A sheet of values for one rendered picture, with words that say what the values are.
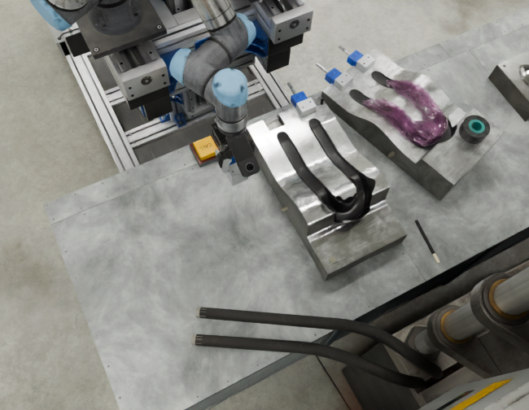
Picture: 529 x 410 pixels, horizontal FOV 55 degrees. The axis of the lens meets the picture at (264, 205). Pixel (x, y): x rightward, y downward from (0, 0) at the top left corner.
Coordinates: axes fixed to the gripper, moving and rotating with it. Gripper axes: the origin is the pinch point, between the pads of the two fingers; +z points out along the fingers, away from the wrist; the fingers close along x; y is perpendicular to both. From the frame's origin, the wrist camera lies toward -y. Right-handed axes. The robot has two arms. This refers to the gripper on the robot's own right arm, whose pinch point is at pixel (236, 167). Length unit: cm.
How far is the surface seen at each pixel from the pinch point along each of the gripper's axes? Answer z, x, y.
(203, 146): 11.4, 3.3, 16.6
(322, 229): 8.4, -15.0, -23.9
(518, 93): 9, -96, -11
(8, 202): 95, 80, 76
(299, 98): 4.7, -28.7, 15.5
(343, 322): 3.2, -5.6, -49.1
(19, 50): 95, 50, 161
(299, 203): 2.0, -10.9, -16.3
